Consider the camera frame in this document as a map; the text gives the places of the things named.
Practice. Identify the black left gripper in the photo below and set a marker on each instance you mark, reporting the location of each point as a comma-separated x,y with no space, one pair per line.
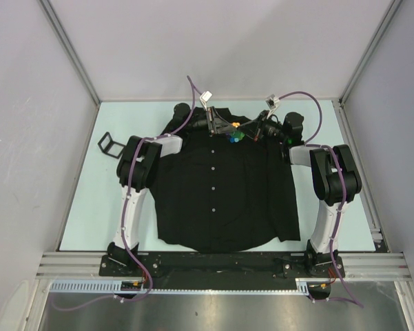
215,124

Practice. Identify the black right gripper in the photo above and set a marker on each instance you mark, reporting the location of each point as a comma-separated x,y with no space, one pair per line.
255,129

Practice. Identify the colourful flower plush brooch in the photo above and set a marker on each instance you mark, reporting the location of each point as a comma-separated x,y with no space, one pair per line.
235,136

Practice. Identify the black button-up shirt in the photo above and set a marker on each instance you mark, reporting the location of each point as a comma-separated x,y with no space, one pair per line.
216,196

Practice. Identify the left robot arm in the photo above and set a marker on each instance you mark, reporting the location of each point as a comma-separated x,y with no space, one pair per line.
137,170

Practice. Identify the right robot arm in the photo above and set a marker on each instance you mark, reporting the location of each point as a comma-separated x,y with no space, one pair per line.
336,182

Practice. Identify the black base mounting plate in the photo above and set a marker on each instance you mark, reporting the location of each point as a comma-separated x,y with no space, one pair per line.
248,270

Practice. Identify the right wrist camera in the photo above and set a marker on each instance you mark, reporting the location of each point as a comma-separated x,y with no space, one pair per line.
273,103

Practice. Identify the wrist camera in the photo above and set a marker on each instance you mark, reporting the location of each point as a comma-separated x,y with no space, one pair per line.
273,103
204,98

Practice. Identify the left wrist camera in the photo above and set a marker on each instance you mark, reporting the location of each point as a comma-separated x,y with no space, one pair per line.
204,98

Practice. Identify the grey cable duct rail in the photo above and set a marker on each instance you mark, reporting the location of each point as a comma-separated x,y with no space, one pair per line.
130,287

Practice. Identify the aluminium front frame rail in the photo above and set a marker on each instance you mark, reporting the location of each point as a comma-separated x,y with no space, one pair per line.
358,266

